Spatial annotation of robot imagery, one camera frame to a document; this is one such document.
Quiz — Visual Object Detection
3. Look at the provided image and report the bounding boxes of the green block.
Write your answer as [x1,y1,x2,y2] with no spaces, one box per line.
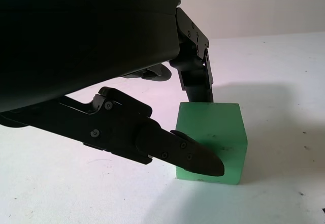
[175,102,248,186]

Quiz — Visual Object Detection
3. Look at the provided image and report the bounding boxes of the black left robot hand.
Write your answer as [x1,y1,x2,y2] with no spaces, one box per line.
[0,0,224,178]

